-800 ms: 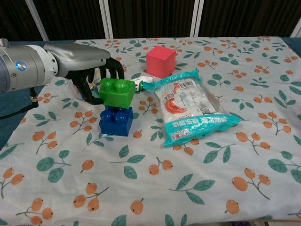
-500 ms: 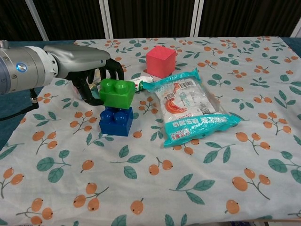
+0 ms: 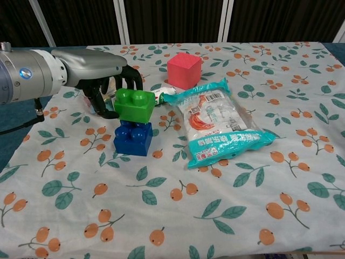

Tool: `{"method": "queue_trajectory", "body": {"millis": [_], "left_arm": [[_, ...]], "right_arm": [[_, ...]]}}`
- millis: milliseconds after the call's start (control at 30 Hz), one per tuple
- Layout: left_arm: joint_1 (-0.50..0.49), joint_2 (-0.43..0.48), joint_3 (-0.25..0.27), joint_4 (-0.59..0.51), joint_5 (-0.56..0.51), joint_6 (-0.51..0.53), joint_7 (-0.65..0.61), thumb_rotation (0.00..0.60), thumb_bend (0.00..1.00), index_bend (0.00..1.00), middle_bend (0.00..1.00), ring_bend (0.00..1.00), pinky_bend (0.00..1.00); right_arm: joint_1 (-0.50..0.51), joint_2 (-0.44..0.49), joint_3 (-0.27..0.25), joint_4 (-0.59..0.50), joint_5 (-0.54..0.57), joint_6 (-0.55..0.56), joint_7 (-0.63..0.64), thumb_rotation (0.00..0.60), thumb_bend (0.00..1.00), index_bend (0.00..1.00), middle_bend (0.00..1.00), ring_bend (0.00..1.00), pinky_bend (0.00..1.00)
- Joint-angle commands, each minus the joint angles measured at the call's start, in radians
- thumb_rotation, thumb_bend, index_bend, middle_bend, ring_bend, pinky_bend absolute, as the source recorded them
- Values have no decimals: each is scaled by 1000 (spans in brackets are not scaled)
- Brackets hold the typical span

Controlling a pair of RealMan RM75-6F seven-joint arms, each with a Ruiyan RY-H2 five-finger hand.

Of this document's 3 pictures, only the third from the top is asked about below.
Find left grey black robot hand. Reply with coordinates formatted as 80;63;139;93
51;48;144;120

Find green building block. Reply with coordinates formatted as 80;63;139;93
114;88;156;124

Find blue building block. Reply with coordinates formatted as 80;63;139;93
113;120;153;157

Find small clear plastic packet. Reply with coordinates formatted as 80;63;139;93
101;85;118;106

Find red foam cube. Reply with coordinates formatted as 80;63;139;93
167;52;203;91

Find floral fruit print tablecloth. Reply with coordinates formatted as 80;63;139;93
0;41;345;259

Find teal white snack bag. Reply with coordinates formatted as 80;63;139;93
164;77;277;170

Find white partition frame post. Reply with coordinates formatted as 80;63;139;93
112;0;131;45
217;0;234;43
333;20;345;44
28;0;57;47

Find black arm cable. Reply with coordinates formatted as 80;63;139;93
0;98;45;135

